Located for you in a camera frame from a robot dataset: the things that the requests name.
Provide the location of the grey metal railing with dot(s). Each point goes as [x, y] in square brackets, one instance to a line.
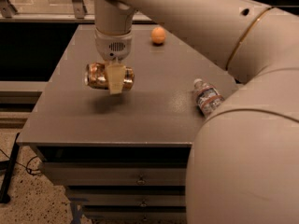
[54, 11]

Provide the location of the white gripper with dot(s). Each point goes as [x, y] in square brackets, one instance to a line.
[113, 46]

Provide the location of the orange ball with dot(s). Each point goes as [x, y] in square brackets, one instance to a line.
[158, 35]

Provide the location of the grey drawer cabinet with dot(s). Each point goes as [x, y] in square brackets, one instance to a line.
[123, 157]

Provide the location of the orange soda can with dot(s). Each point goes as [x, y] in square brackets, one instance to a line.
[95, 77]

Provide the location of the clear plastic water bottle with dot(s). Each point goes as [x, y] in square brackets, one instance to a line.
[206, 96]

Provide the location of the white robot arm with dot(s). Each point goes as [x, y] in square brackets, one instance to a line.
[244, 163]

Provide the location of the black metal stand leg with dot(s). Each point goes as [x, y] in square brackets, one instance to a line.
[8, 166]

